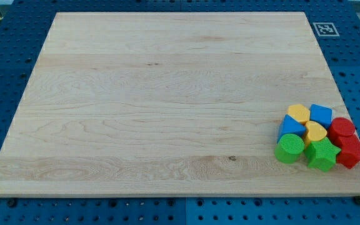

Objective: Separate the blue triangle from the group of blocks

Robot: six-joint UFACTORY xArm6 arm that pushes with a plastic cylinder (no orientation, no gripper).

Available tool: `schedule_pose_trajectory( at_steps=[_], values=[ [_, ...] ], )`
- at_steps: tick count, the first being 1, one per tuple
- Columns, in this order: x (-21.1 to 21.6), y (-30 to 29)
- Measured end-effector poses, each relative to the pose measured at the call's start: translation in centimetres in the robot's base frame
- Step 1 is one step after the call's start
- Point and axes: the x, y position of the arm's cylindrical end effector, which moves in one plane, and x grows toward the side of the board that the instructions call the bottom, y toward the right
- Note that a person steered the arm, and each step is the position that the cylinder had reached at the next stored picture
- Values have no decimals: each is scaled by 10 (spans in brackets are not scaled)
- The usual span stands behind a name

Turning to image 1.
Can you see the blue triangle block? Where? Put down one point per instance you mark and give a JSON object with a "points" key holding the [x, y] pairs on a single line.
{"points": [[290, 126]]}

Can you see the large wooden board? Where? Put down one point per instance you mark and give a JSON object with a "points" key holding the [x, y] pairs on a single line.
{"points": [[169, 104]]}

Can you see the green cylinder block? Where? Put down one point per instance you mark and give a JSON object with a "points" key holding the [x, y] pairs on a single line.
{"points": [[289, 148]]}

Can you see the yellow hexagon block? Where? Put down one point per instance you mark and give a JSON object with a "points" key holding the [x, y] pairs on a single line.
{"points": [[299, 112]]}

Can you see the yellow heart block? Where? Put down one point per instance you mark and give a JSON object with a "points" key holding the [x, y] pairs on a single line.
{"points": [[314, 132]]}

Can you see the blue cube block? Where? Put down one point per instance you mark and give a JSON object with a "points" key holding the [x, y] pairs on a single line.
{"points": [[321, 114]]}

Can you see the green star block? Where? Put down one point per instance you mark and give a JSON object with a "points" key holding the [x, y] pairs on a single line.
{"points": [[321, 154]]}

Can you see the red cylinder block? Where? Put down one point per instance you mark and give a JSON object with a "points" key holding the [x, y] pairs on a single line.
{"points": [[340, 126]]}

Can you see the white fiducial marker tag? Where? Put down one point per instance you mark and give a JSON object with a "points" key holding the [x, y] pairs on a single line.
{"points": [[325, 29]]}

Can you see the red star block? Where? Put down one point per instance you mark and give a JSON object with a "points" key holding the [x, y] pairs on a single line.
{"points": [[350, 150]]}

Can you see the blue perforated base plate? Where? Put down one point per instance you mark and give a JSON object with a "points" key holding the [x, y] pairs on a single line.
{"points": [[22, 33]]}

